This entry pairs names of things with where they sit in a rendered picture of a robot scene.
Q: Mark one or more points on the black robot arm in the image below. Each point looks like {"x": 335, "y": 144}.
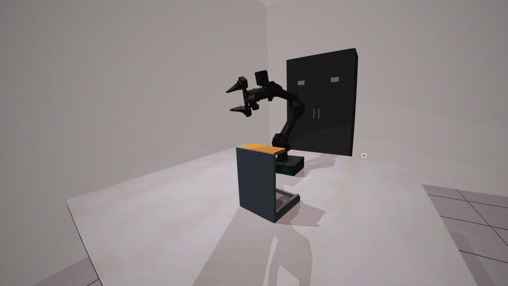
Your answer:
{"x": 270, "y": 90}

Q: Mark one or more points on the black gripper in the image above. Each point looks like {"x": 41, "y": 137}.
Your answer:
{"x": 242, "y": 84}

